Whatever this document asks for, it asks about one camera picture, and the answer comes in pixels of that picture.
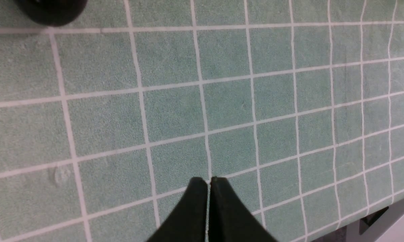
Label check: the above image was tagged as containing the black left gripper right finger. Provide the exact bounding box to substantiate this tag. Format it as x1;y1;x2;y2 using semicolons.
208;177;276;242

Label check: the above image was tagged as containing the dark purple eggplant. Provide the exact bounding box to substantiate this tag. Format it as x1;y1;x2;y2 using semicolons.
14;0;88;27

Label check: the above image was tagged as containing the green checkered tablecloth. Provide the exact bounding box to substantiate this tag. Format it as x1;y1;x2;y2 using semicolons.
0;0;404;242

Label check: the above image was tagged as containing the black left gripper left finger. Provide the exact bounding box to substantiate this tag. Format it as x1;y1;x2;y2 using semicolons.
147;177;208;242

